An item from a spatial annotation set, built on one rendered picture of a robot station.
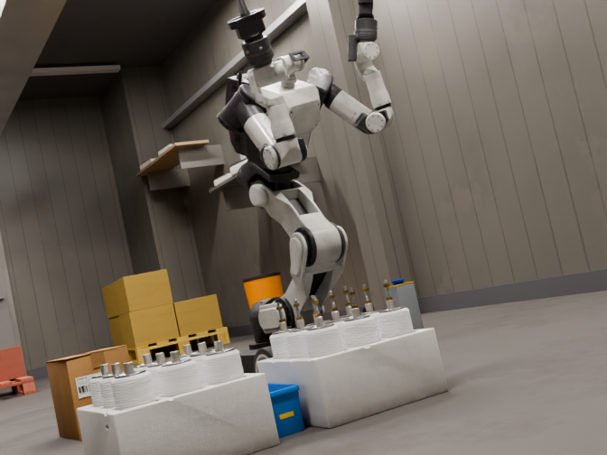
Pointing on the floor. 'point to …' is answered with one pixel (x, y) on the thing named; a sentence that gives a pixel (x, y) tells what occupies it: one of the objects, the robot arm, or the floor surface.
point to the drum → (263, 287)
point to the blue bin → (286, 408)
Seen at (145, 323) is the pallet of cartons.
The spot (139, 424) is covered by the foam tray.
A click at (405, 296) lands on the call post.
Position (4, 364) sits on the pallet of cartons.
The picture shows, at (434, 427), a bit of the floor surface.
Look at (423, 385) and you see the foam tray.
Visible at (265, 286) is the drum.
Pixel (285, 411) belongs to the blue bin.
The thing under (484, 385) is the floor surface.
